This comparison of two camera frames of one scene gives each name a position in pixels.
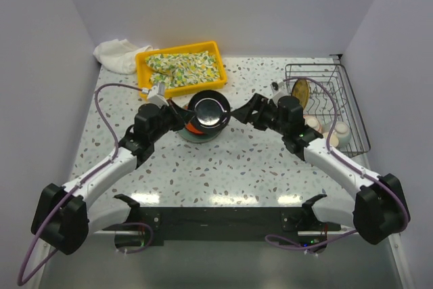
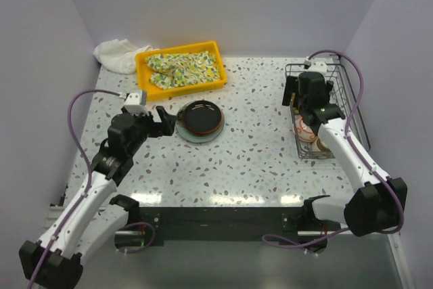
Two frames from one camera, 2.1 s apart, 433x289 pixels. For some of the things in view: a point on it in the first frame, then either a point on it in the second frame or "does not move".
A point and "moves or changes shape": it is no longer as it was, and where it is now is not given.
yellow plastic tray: [144, 76] does not move
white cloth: [119, 56] does not move
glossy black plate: [211, 112] moves or changes shape
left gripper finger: [184, 114] -> [168, 121]
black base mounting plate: [154, 224] does not move
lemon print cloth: [180, 69] does not move
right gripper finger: [250, 112] -> [291, 86]
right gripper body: [268, 118] -> [301, 105]
